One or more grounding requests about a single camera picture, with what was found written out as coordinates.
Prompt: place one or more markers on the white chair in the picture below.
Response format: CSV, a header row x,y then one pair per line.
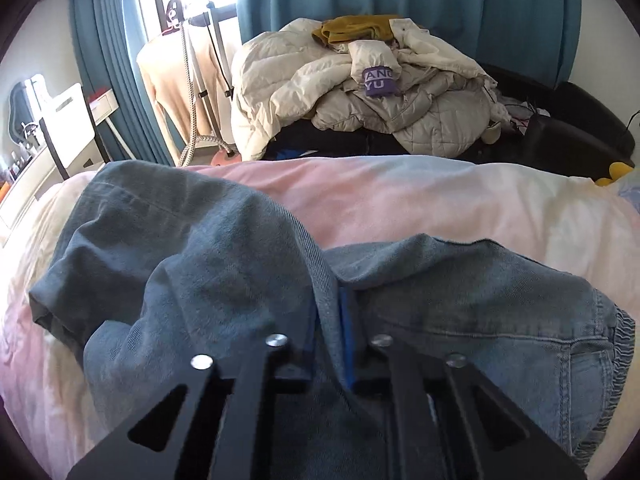
x,y
70,115

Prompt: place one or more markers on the blue denim jeans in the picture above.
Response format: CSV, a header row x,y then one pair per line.
x,y
200,260

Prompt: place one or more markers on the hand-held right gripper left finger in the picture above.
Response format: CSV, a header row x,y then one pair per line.
x,y
250,410

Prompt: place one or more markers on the yellow plush toy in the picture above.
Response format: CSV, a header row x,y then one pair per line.
x,y
617,170

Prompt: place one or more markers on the garment steamer stand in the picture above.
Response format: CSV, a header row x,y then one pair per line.
x,y
216,50

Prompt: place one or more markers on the beige sweater on hanger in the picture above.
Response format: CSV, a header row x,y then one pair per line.
x,y
165,85

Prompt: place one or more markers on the wavy vanity mirror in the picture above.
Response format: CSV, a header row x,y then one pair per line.
x,y
22,105

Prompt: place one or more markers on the pile of cream quilted jackets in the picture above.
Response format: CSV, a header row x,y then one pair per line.
x,y
280,75

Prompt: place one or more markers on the white vanity desk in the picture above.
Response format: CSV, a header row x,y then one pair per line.
x,y
25,195

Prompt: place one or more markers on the white side table red top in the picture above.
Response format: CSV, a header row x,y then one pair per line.
x,y
102,107

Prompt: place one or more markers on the dark clothes pile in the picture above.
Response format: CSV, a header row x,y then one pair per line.
x,y
325,140

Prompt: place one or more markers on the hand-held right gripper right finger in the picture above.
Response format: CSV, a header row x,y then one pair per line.
x,y
347,340

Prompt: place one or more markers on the mustard yellow garment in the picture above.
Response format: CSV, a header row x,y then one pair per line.
x,y
350,27

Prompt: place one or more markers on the pastel pink bed blanket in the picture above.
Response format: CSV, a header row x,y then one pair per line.
x,y
400,200

